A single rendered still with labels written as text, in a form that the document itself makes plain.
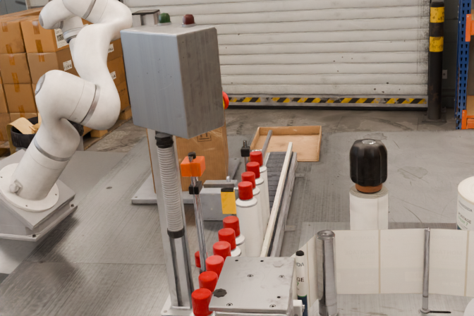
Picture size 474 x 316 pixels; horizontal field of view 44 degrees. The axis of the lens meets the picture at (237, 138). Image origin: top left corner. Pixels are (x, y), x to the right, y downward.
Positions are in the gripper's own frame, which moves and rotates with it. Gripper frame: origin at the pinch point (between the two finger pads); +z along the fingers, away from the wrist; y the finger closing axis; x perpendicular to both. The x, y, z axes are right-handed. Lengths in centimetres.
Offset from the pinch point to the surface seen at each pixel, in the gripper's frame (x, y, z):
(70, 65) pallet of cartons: 45, -255, -60
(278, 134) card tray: 67, 10, 43
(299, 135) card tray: 73, 16, 45
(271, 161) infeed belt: 43, 44, 51
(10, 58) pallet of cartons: 4, -267, -78
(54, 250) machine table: -34, 51, 55
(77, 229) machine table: -26, 42, 52
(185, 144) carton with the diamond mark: 13, 49, 37
